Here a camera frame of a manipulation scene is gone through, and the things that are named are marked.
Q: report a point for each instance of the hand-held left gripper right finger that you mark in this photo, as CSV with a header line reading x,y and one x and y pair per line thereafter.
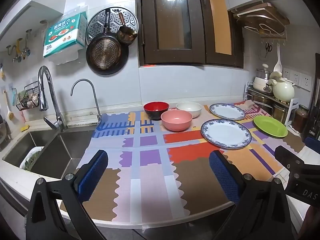
x,y
223,177

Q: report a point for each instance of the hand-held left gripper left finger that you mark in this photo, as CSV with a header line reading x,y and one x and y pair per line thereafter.
x,y
93,175

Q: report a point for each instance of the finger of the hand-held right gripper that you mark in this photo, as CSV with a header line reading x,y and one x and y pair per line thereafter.
x,y
313,145
292,160

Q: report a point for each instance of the green plate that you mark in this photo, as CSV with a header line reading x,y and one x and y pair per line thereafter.
x,y
270,126

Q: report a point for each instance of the blue floral rim plate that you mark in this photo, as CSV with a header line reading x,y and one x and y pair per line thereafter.
x,y
227,111
226,133

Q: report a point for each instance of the pink bowl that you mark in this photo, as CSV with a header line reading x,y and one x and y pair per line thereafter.
x,y
176,122

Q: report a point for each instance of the white bowl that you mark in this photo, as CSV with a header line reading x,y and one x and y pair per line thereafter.
x,y
188,108

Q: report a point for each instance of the red and black bowl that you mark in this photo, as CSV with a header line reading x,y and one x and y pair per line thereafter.
x,y
156,110

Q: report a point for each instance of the black kitchen appliance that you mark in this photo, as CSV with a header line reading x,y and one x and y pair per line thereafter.
x,y
313,120

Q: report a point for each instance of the glass jar brown contents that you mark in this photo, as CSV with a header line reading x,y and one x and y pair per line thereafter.
x,y
300,120

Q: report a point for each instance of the stainless steel sink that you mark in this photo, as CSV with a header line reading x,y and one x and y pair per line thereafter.
x,y
57,150

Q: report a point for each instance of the white metal shelf rack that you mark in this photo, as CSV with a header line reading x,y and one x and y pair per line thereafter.
x,y
295,105

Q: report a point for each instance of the stainless steel pot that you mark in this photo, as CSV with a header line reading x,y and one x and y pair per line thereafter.
x,y
261,102
280,113

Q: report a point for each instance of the colourful patterned table mat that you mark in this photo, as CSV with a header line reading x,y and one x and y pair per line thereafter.
x,y
150,170

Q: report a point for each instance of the cream kettle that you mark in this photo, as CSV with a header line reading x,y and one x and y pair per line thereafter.
x,y
283,91

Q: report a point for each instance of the white colander with greens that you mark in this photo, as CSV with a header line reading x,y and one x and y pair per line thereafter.
x,y
31,158

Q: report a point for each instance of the thin chrome gooseneck faucet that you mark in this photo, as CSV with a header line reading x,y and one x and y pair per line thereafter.
x,y
93,95

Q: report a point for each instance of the yellow sponge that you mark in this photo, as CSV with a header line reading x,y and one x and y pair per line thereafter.
x,y
25,128

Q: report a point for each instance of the white pot with lid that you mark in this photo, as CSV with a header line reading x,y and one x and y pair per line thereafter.
x,y
260,81

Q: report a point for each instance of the white rice spoon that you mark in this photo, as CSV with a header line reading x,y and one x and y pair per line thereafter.
x,y
277,66

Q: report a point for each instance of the chrome pull-down kitchen faucet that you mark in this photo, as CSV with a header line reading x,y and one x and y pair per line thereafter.
x,y
51,97

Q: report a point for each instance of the black scissors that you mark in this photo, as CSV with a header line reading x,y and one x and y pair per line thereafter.
x,y
268,48

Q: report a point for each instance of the black perforated frying pan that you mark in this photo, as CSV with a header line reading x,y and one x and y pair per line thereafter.
x,y
106,55

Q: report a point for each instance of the wooden cutting board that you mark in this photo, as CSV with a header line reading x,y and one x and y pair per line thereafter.
x,y
265,15

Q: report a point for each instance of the grey hanging utensil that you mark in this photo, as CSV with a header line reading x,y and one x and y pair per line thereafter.
x,y
27,50

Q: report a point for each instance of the teal paper towel pack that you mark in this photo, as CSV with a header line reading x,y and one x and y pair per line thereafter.
x,y
65,35

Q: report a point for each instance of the small copper saucepan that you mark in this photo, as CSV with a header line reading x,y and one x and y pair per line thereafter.
x,y
127,36

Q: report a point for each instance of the yellow hanging utensil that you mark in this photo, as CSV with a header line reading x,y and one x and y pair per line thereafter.
x,y
18,52

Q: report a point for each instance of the round metal steamer plate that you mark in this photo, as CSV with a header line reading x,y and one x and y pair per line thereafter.
x,y
97,22

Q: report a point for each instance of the white wall socket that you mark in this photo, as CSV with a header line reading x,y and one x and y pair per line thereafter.
x,y
306,82
286,73
295,78

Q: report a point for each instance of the dark brown window frame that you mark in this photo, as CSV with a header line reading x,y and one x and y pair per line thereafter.
x,y
147,30

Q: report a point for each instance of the suction wall hook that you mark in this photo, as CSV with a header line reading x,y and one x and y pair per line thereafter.
x,y
44,25

